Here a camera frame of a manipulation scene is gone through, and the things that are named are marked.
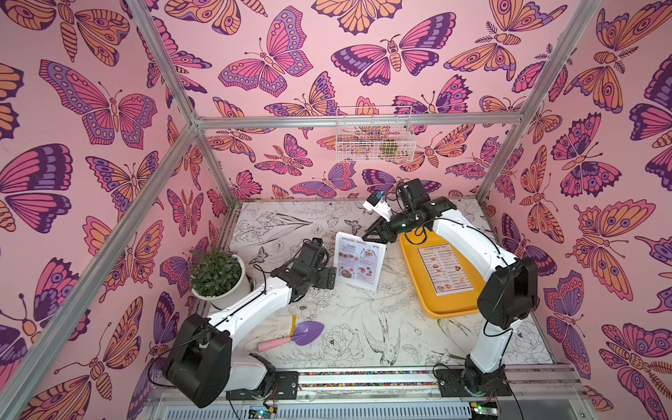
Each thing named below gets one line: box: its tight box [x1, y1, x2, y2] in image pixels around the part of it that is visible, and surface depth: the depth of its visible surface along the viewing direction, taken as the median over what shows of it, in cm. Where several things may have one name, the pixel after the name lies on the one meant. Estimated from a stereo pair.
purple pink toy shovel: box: [257, 320, 325, 353], surface depth 84 cm
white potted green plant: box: [189, 247, 251, 310], surface depth 81 cm
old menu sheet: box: [337, 236, 381, 285], surface depth 88 cm
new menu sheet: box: [416, 243, 475, 297], surface depth 97 cm
